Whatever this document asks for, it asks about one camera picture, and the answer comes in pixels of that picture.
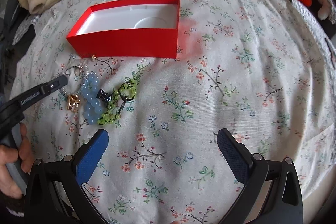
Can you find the floral bed sheet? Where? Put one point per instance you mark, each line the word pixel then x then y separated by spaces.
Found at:
pixel 260 68

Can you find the grey checked cloth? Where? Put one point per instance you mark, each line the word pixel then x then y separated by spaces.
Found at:
pixel 23 28

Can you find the red jewelry box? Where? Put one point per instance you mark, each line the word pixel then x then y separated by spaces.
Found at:
pixel 127 28

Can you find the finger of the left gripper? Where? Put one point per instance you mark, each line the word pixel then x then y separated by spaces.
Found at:
pixel 37 93

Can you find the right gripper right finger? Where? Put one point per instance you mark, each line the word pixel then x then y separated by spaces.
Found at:
pixel 236 155

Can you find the person's left hand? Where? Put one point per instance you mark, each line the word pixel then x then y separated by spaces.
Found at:
pixel 10 155

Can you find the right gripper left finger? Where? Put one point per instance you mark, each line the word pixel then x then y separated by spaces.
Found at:
pixel 89 155

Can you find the small black hair claw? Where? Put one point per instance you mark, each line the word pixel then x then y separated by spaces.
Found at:
pixel 103 96

